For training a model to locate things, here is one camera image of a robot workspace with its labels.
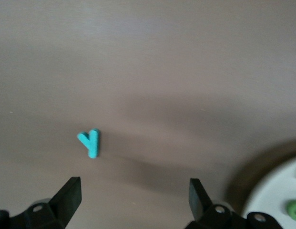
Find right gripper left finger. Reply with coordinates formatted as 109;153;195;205
8;176;82;229

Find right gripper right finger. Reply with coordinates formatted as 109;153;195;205
185;177;249;229

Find teal letter y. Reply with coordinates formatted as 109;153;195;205
77;128;101;159

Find green letter b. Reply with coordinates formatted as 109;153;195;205
285;199;296;222

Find beige brown plate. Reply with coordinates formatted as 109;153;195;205
243;155;296;229

